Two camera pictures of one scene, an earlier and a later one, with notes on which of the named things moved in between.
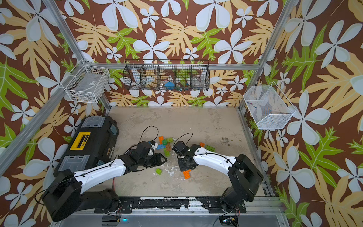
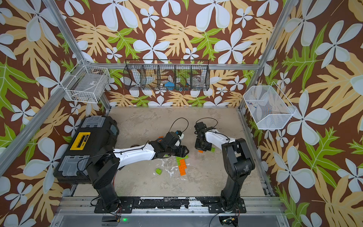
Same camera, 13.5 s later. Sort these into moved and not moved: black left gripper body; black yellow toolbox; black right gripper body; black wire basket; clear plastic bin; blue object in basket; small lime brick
Moved: black right gripper body; black left gripper body
Not moved: small lime brick; black wire basket; black yellow toolbox; blue object in basket; clear plastic bin
